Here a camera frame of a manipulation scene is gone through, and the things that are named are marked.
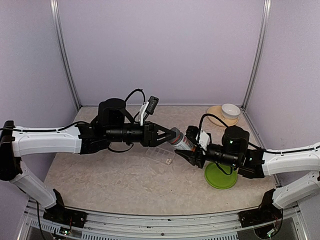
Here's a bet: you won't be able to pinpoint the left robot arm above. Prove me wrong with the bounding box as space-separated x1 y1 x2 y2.
0 96 176 223

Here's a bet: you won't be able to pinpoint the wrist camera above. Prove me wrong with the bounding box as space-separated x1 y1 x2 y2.
186 125 212 150
138 95 159 126

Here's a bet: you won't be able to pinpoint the left aluminium frame post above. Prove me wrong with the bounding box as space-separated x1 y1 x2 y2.
50 0 82 111

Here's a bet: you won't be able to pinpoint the beige wooden plate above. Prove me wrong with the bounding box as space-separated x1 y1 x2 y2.
207 105 239 127

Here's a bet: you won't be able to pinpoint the grey-capped orange pill bottle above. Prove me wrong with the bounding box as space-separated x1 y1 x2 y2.
168 127 196 151

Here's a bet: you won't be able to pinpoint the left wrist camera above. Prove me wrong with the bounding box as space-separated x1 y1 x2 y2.
138 95 159 126

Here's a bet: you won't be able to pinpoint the front aluminium rail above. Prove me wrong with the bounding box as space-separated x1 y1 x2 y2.
15 200 310 240

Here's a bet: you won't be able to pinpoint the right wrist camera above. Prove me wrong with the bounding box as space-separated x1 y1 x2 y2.
186 125 212 150

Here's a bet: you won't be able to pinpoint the white pills in organizer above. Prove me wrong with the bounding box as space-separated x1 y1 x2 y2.
165 158 173 165

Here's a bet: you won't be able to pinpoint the aluminium frame post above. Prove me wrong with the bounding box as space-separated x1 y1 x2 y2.
50 0 82 111
241 0 272 112

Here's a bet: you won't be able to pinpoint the clear plastic pill organizer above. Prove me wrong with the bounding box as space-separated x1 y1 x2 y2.
145 147 175 165

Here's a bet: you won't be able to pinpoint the right aluminium frame post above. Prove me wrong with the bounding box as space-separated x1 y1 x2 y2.
241 0 272 112

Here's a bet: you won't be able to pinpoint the white ceramic bowl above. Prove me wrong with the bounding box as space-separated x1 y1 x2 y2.
221 103 241 120

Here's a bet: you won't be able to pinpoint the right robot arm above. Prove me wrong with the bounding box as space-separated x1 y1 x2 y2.
175 125 320 222

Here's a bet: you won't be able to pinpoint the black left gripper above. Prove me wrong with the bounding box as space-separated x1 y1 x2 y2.
105 121 176 148

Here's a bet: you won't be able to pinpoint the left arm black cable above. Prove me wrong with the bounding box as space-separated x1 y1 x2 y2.
107 88 147 153

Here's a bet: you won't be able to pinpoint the green plate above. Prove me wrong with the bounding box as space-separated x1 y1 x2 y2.
204 162 238 190

